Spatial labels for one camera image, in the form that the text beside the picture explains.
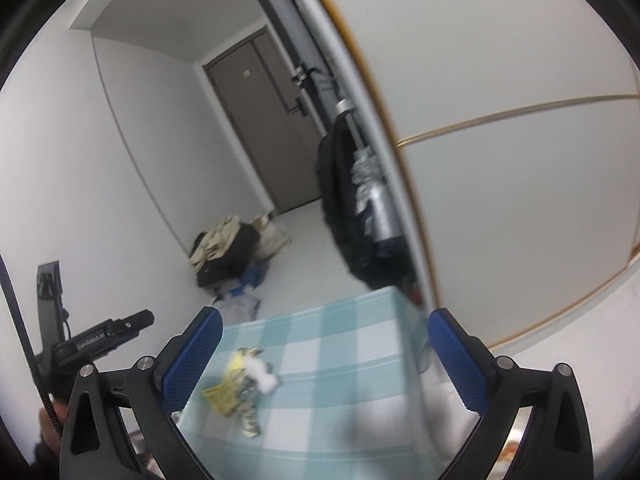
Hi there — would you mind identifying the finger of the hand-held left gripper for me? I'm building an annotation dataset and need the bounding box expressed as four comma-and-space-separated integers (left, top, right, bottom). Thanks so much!
107, 310, 156, 341

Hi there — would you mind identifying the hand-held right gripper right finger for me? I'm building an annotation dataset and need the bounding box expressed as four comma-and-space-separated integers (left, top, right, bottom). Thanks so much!
427, 307, 596, 480

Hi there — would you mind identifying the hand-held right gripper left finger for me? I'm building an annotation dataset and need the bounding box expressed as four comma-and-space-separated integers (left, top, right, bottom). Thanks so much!
60, 305, 223, 480

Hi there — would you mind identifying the yellow snack wrapper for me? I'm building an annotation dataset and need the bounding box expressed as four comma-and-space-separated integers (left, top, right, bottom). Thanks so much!
202, 351, 251, 415

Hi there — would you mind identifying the white plastic bag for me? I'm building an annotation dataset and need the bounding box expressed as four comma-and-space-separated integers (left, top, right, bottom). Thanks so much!
247, 357, 279, 394

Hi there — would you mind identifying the person's left forearm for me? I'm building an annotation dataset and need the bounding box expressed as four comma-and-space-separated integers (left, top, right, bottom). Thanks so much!
30, 439, 63, 471

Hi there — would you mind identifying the person's left hand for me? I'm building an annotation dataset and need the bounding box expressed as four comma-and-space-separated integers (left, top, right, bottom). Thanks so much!
37, 400, 66, 443

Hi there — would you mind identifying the clear plastic bag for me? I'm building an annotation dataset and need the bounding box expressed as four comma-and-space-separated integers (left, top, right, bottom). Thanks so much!
214, 291, 262, 322

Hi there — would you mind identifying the silver crumpled wrapper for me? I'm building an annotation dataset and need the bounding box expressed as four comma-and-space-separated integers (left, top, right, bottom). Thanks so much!
237, 400, 263, 438

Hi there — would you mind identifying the black garment pile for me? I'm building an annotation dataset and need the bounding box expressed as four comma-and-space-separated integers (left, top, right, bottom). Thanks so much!
196, 224, 262, 289

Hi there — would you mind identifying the blue cardboard box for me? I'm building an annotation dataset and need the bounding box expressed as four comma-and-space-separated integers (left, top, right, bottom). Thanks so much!
239, 260, 272, 287

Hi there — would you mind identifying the beige garment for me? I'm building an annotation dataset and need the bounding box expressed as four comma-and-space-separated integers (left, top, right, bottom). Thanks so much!
189, 215, 242, 267

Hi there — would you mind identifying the teal checked tablecloth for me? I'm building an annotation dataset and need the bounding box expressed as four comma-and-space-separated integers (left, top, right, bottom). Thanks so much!
170, 285, 451, 480

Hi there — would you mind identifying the beige tote bag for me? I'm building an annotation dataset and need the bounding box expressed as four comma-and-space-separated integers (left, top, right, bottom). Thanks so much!
251, 214, 292, 262

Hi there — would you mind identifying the silver shiny garment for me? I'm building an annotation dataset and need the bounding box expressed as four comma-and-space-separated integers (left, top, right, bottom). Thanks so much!
350, 150, 407, 254

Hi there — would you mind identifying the white wardrobe with gold trim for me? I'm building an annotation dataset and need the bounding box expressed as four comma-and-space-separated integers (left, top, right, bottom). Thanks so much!
295, 0, 640, 376

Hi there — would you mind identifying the black backpack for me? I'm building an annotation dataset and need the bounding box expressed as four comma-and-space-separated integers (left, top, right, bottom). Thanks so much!
315, 110, 417, 292

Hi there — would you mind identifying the brown door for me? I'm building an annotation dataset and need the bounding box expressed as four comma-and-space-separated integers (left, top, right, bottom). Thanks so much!
202, 27, 326, 213

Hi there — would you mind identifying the dark grey door frame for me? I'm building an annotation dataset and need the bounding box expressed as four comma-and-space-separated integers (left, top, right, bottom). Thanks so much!
235, 0, 343, 131

